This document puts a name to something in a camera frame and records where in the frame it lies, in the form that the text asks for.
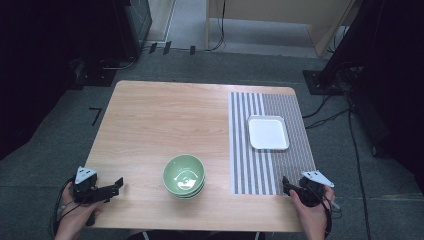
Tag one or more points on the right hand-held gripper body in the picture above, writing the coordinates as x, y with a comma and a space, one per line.
311, 191

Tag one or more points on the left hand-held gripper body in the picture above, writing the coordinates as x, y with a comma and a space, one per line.
87, 190

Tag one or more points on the white square plate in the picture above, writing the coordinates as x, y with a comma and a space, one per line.
268, 133

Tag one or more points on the green ceramic bowl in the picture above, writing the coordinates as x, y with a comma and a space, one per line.
178, 168
191, 197
196, 194

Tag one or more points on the person's right hand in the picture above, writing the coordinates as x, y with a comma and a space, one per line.
311, 216

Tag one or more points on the person's left hand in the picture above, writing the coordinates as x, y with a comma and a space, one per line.
75, 216

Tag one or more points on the grey striped placemat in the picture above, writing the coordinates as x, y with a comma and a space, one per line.
293, 163

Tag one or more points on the person's dark trousers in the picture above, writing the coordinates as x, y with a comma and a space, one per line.
200, 236

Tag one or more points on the black floor base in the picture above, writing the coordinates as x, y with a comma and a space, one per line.
95, 75

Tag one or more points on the dark curtain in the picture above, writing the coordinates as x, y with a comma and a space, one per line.
400, 83
40, 66

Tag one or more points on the black tape strip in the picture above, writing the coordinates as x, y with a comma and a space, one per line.
192, 50
167, 47
152, 47

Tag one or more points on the black cabinet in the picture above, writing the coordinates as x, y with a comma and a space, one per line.
133, 26

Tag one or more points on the black metal stand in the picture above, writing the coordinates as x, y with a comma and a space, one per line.
350, 36

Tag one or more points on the light wooden partition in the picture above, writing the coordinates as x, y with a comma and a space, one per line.
276, 11

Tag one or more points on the black stand base plate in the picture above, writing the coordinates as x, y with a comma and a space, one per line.
315, 83

